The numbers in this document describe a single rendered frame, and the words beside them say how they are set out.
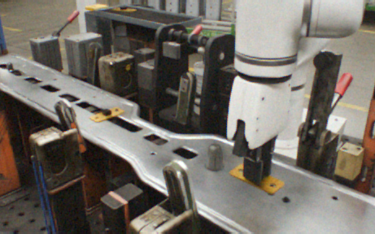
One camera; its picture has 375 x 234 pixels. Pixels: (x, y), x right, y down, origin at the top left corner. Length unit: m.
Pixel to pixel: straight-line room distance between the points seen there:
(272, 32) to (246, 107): 0.10
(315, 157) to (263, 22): 0.37
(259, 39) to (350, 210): 0.34
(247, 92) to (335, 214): 0.27
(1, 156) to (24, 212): 0.17
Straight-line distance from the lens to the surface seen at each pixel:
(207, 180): 0.74
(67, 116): 0.84
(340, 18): 0.52
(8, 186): 1.30
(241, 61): 0.54
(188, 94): 0.95
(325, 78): 0.77
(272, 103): 0.56
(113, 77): 1.15
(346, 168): 0.76
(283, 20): 0.51
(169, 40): 1.01
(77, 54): 1.27
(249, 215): 0.67
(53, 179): 0.87
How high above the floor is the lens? 1.42
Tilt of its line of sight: 26 degrees down
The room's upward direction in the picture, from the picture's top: 1 degrees counter-clockwise
